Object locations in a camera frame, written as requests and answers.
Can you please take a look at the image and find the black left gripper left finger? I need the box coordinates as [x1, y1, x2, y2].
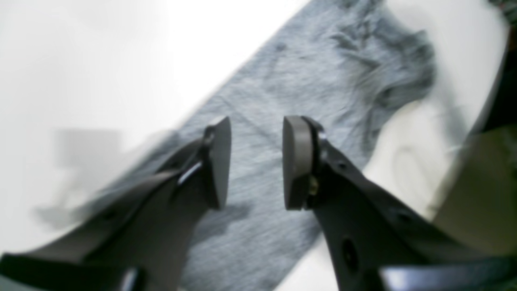
[1, 116, 231, 291]

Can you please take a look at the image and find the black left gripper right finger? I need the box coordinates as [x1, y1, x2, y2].
[282, 116, 517, 291]

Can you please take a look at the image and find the grey long-sleeve T-shirt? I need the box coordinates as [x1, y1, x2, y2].
[69, 0, 438, 291]

